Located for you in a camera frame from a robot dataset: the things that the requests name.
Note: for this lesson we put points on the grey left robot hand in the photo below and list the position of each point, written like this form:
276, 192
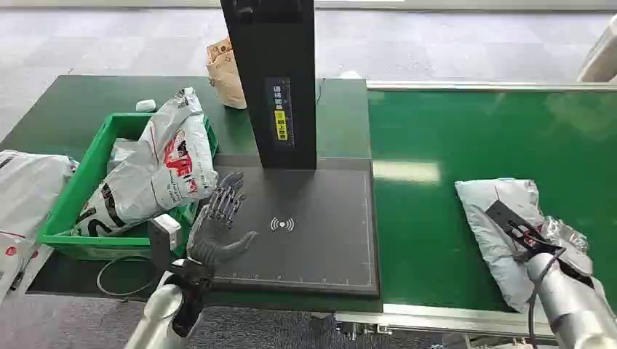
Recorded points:
212, 236

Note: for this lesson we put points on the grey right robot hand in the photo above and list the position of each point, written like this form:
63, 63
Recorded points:
569, 245

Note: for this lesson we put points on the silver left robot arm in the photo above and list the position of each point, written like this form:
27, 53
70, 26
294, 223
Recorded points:
164, 308

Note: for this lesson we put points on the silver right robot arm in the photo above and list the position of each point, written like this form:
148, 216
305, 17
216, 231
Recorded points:
573, 308

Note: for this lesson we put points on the white parcel bag red print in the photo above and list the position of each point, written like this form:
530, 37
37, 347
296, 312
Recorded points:
164, 178

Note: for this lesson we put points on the plain grey parcel bag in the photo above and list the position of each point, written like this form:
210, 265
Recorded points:
121, 151

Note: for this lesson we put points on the green conveyor belt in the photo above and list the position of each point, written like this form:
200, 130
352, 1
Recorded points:
482, 139

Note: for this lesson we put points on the green plastic crate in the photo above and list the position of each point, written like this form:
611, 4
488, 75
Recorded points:
67, 214

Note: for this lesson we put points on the small white object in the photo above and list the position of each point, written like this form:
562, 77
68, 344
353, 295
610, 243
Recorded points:
145, 105

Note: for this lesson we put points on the brown paper parcel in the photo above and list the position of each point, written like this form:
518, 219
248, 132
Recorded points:
226, 77

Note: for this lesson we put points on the black scanner column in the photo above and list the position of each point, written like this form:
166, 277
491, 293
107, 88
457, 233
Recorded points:
270, 58

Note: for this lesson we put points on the large white parcel bag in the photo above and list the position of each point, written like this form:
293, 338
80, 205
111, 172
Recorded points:
29, 192

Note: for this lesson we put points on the white machine part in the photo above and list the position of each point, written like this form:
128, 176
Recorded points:
602, 53

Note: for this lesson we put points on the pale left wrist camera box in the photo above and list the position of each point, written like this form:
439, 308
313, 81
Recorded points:
166, 236

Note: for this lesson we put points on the black scanner base plate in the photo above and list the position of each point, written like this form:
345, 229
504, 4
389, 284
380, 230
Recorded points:
318, 250

